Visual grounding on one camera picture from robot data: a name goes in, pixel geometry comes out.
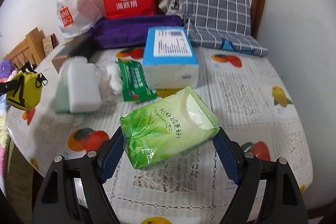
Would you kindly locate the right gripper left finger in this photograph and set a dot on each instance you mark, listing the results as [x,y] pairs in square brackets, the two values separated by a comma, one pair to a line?
[72,191]

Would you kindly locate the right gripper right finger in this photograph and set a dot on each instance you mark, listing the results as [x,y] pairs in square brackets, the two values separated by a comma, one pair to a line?
[282,201]

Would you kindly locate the white sponge block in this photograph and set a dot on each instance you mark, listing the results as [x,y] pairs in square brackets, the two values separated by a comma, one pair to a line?
[77,90]

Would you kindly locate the clear plastic bag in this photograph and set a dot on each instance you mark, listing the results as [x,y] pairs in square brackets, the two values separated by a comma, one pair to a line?
[110,83]

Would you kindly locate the green tissue pack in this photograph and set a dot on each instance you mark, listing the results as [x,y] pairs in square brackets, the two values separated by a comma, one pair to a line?
[167,128]

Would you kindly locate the dark green wooden box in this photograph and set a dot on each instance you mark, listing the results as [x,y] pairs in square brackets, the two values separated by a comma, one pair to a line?
[83,45]

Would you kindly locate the patterned small box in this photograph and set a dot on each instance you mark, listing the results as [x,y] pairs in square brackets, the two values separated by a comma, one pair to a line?
[49,43]

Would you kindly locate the blue tissue pack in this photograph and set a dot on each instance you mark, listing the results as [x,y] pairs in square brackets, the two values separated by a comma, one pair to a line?
[169,60]

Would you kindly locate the wooden chair back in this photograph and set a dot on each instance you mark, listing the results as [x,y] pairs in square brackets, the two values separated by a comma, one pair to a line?
[30,49]

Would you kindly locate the purple towel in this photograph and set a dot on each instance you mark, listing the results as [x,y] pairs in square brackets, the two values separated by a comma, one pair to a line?
[130,31]

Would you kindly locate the white Miniso plastic bag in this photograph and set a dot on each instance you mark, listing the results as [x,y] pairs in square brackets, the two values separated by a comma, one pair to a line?
[76,17]

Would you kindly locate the grey plaid cushion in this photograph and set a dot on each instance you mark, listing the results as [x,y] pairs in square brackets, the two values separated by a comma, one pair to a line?
[221,24]

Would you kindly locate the yellow drawstring pouch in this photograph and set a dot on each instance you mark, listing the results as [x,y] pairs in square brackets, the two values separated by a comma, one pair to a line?
[24,90]

